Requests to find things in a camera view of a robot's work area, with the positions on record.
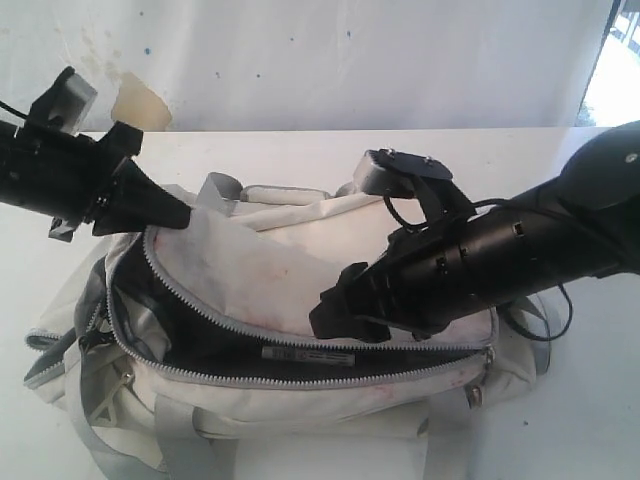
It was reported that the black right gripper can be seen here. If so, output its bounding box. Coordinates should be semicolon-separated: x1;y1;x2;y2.
308;219;481;345

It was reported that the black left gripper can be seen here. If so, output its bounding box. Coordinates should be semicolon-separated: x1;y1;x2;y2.
48;121;192;243

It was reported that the white fabric bag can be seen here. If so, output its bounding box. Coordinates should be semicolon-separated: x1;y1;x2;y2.
24;174;559;479

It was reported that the white marker black cap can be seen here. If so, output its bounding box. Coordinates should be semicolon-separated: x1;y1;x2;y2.
261;346;356;367

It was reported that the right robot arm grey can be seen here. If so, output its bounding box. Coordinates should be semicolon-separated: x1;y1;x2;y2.
309;122;639;343

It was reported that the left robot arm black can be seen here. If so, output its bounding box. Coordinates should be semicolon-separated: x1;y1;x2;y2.
1;121;191;242

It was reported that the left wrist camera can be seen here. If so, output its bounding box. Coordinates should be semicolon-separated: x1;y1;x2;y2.
27;66;98;135

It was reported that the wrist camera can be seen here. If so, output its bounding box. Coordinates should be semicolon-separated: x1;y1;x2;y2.
27;66;98;135
351;149;453;199

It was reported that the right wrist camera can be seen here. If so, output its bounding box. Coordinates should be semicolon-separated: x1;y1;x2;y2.
351;149;453;199

